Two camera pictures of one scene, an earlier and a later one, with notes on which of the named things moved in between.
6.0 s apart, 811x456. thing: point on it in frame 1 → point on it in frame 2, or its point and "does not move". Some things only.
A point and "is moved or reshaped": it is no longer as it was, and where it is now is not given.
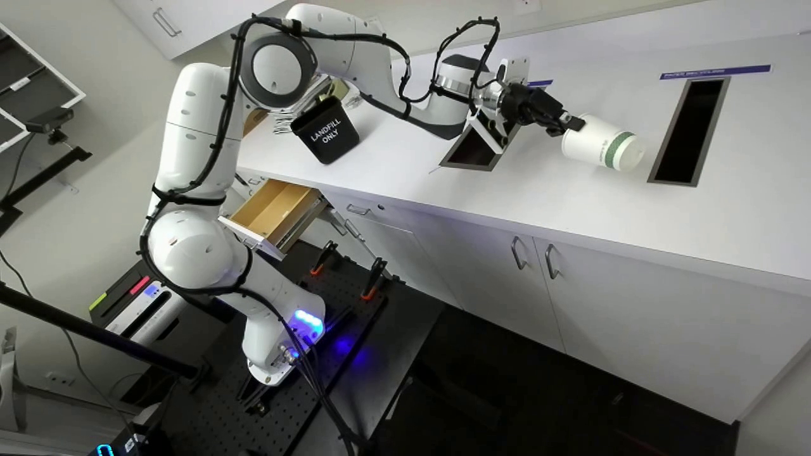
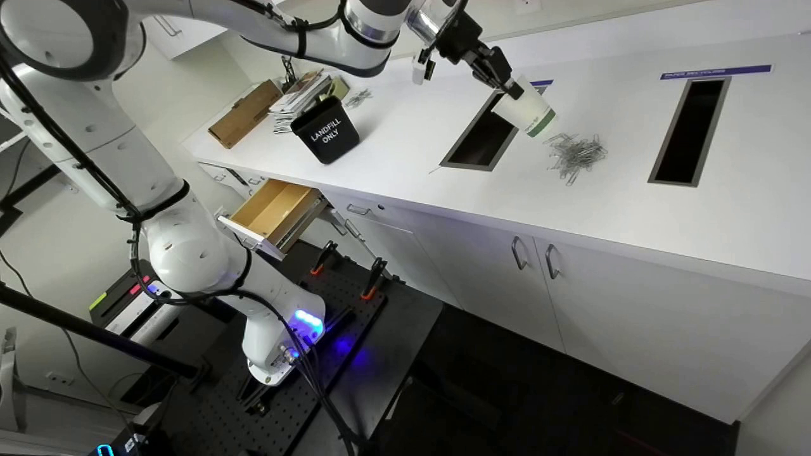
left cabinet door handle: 517,252 does not move
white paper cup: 607,145 is moved or reshaped
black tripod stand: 99,330 does not move
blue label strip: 716,71 does not move
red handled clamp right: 378,268 does not move
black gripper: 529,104 → 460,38
